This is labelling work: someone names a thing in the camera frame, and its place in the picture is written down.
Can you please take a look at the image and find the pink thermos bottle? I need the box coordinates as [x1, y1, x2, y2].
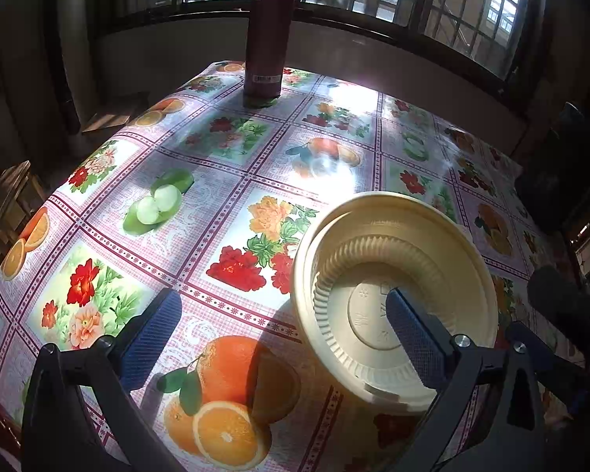
[242, 0, 299, 109]

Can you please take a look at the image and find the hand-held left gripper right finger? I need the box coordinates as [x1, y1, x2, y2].
[386, 288, 552, 472]

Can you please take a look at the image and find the fruit print tablecloth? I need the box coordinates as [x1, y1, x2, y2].
[0, 60, 587, 472]

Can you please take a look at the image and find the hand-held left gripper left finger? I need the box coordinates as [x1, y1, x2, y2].
[20, 288, 183, 472]

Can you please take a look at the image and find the barred window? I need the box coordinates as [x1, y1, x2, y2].
[83, 0, 548, 85]

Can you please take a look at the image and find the black cylindrical container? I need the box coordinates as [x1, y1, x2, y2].
[514, 101, 590, 235]

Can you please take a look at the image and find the wooden stool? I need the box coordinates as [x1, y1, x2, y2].
[0, 161, 48, 286]
[81, 92, 151, 135]

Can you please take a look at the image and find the cream plastic bowl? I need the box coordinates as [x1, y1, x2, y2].
[291, 191, 500, 412]

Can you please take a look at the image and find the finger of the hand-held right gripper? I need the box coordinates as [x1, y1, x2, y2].
[526, 264, 590, 345]

